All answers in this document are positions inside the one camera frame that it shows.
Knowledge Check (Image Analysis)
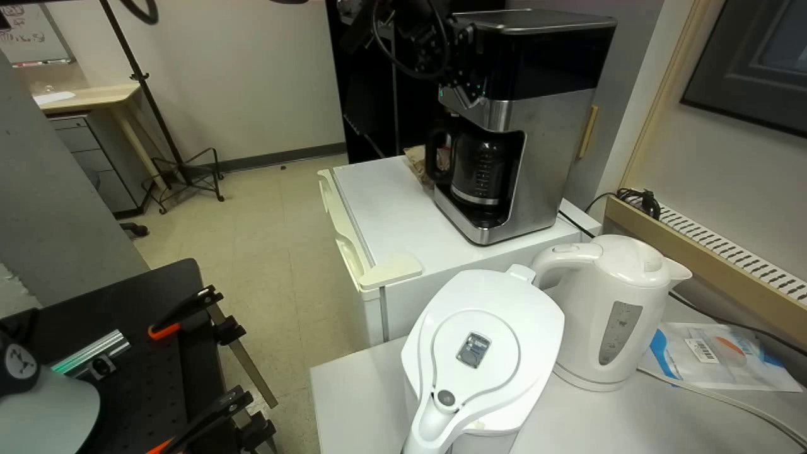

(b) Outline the brown paper bag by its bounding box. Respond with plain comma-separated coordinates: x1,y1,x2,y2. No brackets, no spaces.
400,145,432,183

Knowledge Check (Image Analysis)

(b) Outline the white mini fridge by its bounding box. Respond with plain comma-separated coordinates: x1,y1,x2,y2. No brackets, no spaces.
315,154,606,348

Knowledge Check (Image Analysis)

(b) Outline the white water filter pitcher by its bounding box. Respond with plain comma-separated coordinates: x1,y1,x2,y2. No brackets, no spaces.
399,266,568,454

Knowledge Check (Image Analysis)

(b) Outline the white electric kettle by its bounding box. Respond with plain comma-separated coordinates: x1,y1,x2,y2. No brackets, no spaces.
530,233,694,391

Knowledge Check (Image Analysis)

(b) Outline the black camera tripod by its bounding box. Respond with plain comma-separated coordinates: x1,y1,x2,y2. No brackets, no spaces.
99,0,226,214

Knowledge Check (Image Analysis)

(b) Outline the glass coffee carafe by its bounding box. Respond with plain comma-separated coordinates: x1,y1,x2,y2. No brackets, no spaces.
423,126,518,214

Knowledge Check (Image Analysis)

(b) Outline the black perforated robot table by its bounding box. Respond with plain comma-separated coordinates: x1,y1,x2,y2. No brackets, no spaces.
0,257,280,454

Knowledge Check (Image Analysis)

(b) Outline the black power cable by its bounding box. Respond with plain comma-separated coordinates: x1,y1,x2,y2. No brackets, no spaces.
583,188,664,222

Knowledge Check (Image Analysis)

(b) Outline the whiteboard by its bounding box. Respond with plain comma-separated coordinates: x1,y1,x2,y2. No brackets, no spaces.
0,4,76,72

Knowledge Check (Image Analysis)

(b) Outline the dark window frame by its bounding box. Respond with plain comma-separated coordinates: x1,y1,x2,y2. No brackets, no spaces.
678,0,807,141

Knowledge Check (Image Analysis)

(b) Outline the grey dome cover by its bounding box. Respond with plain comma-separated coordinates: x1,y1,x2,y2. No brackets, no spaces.
0,367,104,454

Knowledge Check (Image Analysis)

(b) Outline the white and green tool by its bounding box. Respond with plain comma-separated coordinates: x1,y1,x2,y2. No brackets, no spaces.
47,329,134,382

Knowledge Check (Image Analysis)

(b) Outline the grey file cabinet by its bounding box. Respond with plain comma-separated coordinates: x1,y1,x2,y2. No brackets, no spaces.
47,111,146,218

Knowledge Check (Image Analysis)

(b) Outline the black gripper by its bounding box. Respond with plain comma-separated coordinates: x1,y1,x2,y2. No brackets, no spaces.
437,7,481,92

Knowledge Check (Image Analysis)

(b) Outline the plastic bag with blue paper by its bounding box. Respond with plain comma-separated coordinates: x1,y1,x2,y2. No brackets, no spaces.
645,320,807,397

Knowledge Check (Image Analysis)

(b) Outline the black and steel coffee maker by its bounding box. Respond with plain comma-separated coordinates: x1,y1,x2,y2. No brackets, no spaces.
420,5,618,250

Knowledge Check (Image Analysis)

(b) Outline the beige wall outlet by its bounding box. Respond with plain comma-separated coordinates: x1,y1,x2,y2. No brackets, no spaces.
574,105,603,165

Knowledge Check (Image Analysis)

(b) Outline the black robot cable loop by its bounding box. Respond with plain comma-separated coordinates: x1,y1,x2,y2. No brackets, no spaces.
371,0,453,83

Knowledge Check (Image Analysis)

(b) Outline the wooden desk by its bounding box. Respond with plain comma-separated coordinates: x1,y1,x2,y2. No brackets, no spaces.
30,79,171,218

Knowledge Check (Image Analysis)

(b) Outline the black clamp orange tip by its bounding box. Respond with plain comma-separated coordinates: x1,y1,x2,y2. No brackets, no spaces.
144,284,226,344
144,383,257,454

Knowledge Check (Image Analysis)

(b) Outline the wooden baseboard heater cover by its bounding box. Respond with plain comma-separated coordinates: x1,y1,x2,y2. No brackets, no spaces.
603,188,807,348

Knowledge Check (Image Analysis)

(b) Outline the grey partition panel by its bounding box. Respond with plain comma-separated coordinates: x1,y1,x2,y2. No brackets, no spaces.
0,57,152,311

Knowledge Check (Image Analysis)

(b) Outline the black shelving unit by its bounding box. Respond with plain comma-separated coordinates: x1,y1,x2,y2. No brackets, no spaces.
322,0,449,168

